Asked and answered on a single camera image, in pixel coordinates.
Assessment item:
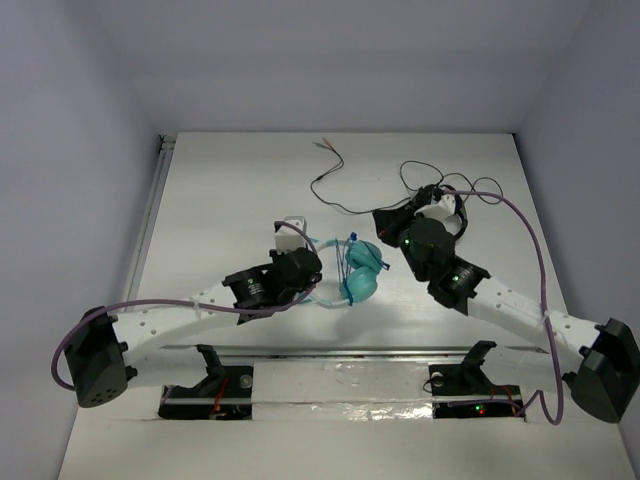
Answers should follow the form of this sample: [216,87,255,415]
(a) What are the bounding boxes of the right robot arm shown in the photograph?
[373,208,639,423]

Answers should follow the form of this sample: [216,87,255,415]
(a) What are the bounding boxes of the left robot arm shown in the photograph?
[57,247,322,409]

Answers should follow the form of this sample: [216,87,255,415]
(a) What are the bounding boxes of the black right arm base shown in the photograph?
[422,341,524,419]

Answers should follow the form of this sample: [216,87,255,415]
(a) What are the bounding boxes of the black headset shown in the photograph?
[411,184,468,241]

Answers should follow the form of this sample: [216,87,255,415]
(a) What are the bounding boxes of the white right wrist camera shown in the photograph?
[414,194,458,221]

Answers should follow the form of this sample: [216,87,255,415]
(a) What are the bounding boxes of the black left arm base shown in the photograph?
[158,344,254,421]

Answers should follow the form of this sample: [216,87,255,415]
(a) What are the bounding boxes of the blue headphone cable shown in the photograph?
[334,230,394,307]

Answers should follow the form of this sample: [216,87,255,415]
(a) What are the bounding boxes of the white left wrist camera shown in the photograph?
[274,216,307,254]

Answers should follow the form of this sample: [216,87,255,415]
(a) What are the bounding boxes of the teal cat-ear headphones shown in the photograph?
[294,232,390,309]

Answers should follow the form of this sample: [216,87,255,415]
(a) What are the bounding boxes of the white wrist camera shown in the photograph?
[414,194,458,221]
[274,216,307,254]

